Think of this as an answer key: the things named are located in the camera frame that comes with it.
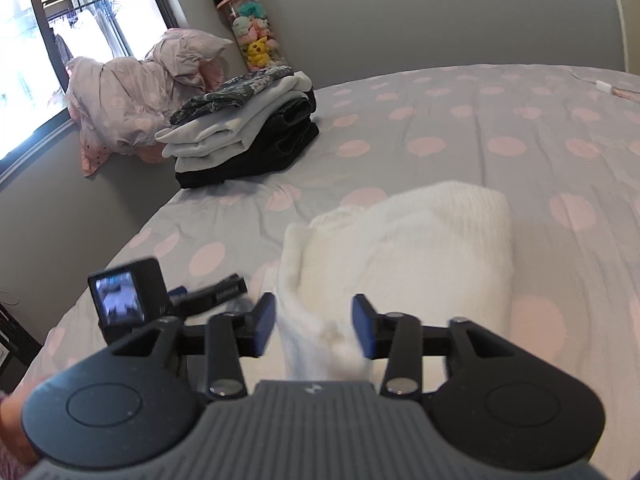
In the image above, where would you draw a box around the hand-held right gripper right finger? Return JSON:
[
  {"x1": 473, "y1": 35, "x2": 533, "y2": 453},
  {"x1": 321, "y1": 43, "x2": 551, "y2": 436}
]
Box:
[{"x1": 351, "y1": 294, "x2": 518, "y2": 395}]

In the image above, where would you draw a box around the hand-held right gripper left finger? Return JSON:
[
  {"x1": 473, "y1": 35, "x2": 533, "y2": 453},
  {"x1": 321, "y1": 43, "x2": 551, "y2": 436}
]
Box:
[{"x1": 107, "y1": 292, "x2": 277, "y2": 398}]

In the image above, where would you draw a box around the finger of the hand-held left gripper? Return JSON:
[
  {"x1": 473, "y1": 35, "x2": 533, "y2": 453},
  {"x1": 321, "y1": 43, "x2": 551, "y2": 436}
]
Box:
[{"x1": 169, "y1": 274, "x2": 249, "y2": 318}]

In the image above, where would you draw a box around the white muslin shirt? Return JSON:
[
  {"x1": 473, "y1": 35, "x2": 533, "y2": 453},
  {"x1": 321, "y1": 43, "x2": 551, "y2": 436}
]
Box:
[{"x1": 274, "y1": 180, "x2": 516, "y2": 396}]

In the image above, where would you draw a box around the person's left forearm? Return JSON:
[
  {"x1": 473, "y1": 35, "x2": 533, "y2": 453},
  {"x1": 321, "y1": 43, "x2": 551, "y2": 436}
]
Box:
[{"x1": 0, "y1": 375, "x2": 44, "y2": 480}]

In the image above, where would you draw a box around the stack of folded clothes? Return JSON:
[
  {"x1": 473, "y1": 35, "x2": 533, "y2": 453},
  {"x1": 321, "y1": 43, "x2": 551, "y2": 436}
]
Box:
[{"x1": 155, "y1": 71, "x2": 313, "y2": 173}]

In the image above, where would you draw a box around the black side rack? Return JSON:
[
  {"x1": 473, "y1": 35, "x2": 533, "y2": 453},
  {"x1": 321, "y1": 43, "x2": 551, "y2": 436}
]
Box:
[{"x1": 0, "y1": 300, "x2": 45, "y2": 378}]

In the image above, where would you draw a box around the pink dotted cloth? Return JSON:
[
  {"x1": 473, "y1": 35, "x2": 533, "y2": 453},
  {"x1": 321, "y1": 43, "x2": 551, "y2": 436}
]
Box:
[{"x1": 80, "y1": 130, "x2": 114, "y2": 177}]

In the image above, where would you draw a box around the dark patterned folded garment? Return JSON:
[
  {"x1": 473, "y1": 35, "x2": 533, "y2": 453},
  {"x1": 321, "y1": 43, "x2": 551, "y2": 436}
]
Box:
[{"x1": 170, "y1": 65, "x2": 293, "y2": 126}]

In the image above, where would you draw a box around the polka dot duvet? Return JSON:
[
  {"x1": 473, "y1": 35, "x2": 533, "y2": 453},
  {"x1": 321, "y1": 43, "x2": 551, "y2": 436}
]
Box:
[{"x1": 65, "y1": 27, "x2": 236, "y2": 166}]

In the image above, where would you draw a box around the polka dot bed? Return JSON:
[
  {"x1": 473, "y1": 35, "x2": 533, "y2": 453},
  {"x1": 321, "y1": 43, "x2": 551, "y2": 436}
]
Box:
[{"x1": 10, "y1": 62, "x2": 640, "y2": 480}]

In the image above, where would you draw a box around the window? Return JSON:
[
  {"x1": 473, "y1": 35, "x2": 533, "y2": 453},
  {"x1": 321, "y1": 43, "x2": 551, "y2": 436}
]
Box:
[{"x1": 0, "y1": 0, "x2": 187, "y2": 187}]

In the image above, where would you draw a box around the clear tube of plush toys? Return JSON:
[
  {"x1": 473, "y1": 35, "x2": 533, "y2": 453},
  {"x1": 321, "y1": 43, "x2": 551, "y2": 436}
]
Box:
[{"x1": 217, "y1": 0, "x2": 291, "y2": 74}]

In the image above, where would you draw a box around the laundry drying rack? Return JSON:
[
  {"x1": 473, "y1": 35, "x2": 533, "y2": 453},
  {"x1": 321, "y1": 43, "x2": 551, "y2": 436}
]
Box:
[{"x1": 42, "y1": 0, "x2": 124, "y2": 63}]

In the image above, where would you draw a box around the cream door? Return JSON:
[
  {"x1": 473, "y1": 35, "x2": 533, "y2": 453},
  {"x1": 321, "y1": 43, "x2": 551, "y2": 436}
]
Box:
[{"x1": 612, "y1": 0, "x2": 640, "y2": 75}]

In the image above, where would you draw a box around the charging cable with white plug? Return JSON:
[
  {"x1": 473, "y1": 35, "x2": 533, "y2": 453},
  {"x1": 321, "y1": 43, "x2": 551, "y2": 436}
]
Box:
[{"x1": 570, "y1": 67, "x2": 640, "y2": 102}]

